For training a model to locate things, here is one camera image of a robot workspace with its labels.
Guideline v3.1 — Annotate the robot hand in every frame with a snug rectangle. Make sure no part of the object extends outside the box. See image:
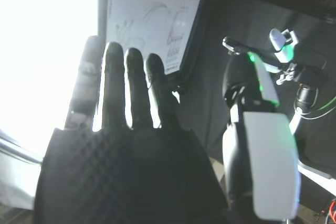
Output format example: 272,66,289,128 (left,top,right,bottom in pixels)
34,35,301,224

